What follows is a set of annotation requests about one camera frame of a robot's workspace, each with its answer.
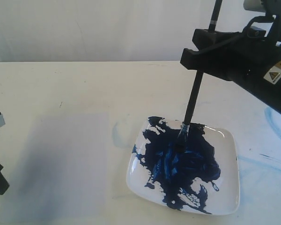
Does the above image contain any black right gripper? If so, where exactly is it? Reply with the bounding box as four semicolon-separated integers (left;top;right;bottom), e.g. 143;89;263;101
180;15;281;114

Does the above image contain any black paintbrush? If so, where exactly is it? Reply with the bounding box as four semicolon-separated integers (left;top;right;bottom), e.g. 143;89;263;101
175;0;222;152

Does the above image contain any white sheet of paper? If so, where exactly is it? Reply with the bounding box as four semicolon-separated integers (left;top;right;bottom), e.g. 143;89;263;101
0;113;109;224

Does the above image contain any white square paint plate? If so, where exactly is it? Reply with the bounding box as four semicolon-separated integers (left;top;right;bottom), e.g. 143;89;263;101
126;116;240;216

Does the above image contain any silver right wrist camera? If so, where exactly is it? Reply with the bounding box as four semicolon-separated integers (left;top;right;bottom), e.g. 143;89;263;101
243;0;269;12

